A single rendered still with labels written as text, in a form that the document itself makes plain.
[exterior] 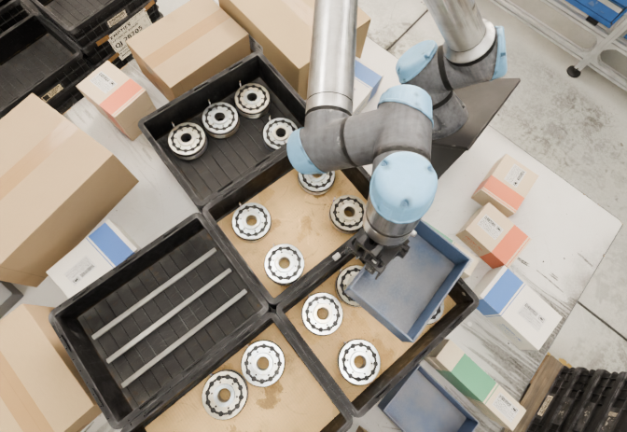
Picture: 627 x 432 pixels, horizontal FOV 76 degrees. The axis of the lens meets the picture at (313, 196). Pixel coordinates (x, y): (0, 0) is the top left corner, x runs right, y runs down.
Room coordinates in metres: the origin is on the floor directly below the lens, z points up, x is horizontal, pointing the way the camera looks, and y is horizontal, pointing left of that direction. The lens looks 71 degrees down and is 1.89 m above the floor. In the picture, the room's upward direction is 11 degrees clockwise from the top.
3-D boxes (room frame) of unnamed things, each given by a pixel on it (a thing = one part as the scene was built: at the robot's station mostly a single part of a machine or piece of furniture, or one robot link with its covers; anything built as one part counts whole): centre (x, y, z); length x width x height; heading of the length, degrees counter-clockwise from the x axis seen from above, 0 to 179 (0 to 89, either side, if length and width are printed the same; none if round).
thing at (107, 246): (0.09, 0.54, 0.75); 0.20 x 0.12 x 0.09; 148
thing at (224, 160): (0.50, 0.25, 0.87); 0.40 x 0.30 x 0.11; 139
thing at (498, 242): (0.39, -0.56, 0.74); 0.16 x 0.12 x 0.07; 56
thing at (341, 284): (0.15, -0.15, 0.86); 0.10 x 0.10 x 0.01
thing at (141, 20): (1.10, 0.92, 0.41); 0.31 x 0.02 x 0.16; 150
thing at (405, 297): (0.15, -0.21, 1.10); 0.20 x 0.15 x 0.07; 151
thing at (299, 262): (0.17, 0.04, 0.86); 0.10 x 0.10 x 0.01
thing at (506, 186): (0.56, -0.59, 0.74); 0.16 x 0.12 x 0.07; 152
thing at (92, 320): (0.00, 0.29, 0.87); 0.40 x 0.30 x 0.11; 139
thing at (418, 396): (-0.12, -0.40, 0.74); 0.20 x 0.15 x 0.07; 57
